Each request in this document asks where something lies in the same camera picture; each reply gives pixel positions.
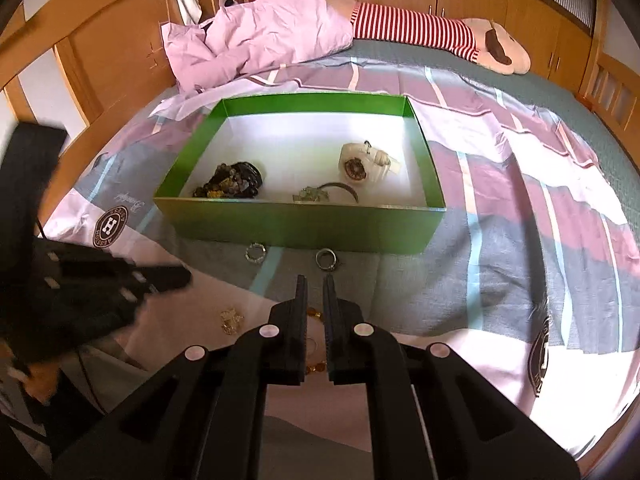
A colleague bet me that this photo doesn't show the brown wooden bead bracelet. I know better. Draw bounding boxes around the brown wooden bead bracelet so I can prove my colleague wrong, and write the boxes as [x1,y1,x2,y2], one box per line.
[210,161,251,191]

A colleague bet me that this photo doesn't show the thin dark bangle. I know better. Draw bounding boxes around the thin dark bangle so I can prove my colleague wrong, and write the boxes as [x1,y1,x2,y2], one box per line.
[320,181,361,205]

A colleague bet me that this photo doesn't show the amber bead bracelet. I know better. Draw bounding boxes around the amber bead bracelet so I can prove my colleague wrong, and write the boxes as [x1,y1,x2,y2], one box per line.
[304,305,331,375]

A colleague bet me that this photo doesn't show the gold brooch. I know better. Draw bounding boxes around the gold brooch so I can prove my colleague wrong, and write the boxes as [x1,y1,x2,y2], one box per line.
[219,307,246,335]

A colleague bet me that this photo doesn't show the wooden bed headboard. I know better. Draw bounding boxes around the wooden bed headboard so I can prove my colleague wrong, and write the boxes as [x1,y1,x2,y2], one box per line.
[0,0,202,242]

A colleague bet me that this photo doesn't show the striped plush toy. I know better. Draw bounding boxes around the striped plush toy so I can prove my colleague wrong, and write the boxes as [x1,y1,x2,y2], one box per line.
[325,0,532,77]

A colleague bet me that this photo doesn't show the dark bead bracelet gold charms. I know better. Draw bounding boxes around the dark bead bracelet gold charms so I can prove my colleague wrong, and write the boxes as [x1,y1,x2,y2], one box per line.
[192,172,236,199]

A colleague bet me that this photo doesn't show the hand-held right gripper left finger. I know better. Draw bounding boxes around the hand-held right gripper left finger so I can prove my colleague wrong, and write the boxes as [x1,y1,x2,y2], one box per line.
[52,275,309,480]

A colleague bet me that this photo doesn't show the black cable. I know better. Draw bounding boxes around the black cable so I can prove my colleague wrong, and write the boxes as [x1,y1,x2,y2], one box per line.
[74,349,107,414]

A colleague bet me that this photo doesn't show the green jade bracelet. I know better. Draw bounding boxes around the green jade bracelet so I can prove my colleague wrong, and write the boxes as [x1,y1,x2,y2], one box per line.
[292,185,331,204]

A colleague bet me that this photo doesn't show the teal mattress cover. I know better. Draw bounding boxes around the teal mattress cover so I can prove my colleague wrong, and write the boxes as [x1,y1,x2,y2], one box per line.
[280,40,640,228]

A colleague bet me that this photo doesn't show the wooden slatted bed end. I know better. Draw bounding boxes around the wooden slatted bed end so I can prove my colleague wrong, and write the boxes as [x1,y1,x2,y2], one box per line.
[579,10,640,132]

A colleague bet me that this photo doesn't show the patterned duvet cover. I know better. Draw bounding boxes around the patterned duvet cover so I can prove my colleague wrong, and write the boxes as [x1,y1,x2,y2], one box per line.
[37,55,640,447]

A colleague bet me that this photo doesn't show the pink quilt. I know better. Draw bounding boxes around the pink quilt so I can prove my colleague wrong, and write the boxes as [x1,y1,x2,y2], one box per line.
[161,0,357,96]

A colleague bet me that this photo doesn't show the silver ring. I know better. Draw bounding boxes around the silver ring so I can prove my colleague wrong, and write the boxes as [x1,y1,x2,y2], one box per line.
[315,248,342,273]

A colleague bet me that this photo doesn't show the green cardboard box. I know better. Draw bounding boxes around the green cardboard box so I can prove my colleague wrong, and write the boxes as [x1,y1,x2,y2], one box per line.
[152,92,447,256]

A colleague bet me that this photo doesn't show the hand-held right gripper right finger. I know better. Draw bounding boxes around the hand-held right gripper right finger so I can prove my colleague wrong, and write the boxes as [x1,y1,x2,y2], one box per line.
[323,275,582,480]

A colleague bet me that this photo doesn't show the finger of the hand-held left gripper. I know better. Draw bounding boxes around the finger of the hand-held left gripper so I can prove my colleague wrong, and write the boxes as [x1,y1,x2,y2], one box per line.
[30,272,157,333]
[35,239,193,295]

